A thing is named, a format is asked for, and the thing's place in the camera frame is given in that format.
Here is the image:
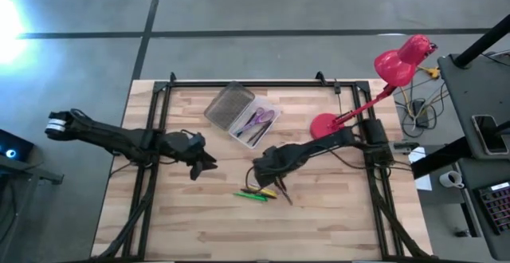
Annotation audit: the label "black metal pole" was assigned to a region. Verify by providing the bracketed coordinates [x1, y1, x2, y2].
[453, 13, 510, 69]

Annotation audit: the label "yellow highlighter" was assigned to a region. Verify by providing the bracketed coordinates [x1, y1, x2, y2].
[246, 185, 278, 200]

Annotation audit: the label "black button keypad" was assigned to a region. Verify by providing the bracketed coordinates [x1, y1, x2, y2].
[475, 180, 510, 237]

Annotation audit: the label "black device with blue light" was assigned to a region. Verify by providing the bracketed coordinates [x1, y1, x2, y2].
[0, 128, 35, 163]

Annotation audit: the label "yellow plug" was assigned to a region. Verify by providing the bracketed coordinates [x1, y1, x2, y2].
[418, 66, 441, 80]

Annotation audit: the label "white mug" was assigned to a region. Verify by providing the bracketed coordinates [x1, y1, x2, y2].
[438, 170, 465, 190]

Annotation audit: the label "black smartphone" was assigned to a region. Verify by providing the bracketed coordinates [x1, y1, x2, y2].
[471, 113, 510, 156]

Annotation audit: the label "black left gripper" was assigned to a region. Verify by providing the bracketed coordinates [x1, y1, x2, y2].
[159, 130, 219, 182]

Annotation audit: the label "black metal table frame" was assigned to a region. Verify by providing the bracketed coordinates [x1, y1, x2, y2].
[90, 71, 436, 263]

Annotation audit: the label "thin black pen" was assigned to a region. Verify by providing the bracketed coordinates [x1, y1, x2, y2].
[249, 120, 274, 144]

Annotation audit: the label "translucent plastic supply box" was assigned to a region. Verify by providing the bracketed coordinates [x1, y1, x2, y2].
[228, 96, 282, 150]

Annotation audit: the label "black metal beam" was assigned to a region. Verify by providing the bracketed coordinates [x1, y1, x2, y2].
[410, 134, 476, 181]

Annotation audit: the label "purple-handled scissors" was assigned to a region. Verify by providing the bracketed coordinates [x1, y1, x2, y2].
[235, 107, 277, 138]

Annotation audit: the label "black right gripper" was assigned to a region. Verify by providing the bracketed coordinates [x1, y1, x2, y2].
[253, 144, 306, 196]

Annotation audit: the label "green highlighter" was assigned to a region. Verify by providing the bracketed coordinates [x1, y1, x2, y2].
[233, 191, 269, 203]

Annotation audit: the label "tangled floor cables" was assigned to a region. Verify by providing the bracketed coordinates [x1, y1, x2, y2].
[393, 65, 448, 139]

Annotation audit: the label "red desk lamp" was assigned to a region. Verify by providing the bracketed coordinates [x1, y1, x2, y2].
[309, 34, 438, 140]

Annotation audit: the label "black power adapter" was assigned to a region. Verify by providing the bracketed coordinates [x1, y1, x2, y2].
[411, 99, 430, 129]

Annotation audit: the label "grey side table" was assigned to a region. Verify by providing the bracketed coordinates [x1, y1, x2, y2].
[437, 53, 510, 261]

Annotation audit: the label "white paper sheet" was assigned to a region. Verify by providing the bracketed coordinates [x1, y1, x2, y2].
[407, 146, 434, 193]

